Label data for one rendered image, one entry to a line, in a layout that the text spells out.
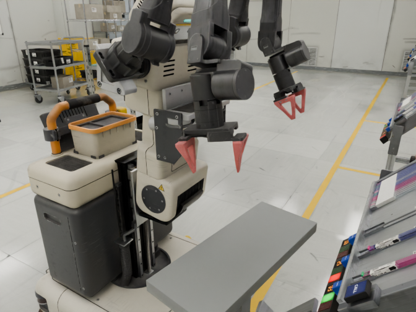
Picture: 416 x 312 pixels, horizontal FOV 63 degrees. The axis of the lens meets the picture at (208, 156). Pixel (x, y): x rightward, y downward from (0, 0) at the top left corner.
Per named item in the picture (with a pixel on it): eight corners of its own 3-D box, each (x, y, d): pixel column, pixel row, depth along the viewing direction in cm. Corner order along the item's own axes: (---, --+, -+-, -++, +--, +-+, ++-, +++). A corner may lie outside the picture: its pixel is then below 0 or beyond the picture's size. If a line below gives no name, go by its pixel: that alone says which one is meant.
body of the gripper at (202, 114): (232, 137, 65) (228, 98, 63) (182, 140, 68) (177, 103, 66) (239, 129, 71) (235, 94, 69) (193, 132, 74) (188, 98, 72)
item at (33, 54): (26, 90, 654) (18, 49, 626) (46, 86, 692) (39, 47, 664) (49, 93, 627) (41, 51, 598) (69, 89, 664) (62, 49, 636)
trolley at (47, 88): (33, 103, 550) (20, 38, 512) (69, 93, 630) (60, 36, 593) (62, 106, 536) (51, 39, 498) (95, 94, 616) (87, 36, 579)
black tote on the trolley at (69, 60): (59, 67, 538) (57, 58, 532) (43, 67, 545) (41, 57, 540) (74, 64, 573) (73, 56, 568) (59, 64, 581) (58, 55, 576)
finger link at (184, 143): (212, 177, 69) (206, 132, 66) (179, 178, 71) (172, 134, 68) (220, 166, 75) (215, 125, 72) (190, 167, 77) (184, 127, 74)
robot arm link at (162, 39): (140, 46, 88) (122, 39, 84) (164, 20, 81) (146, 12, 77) (148, 75, 85) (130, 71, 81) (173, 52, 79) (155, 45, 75)
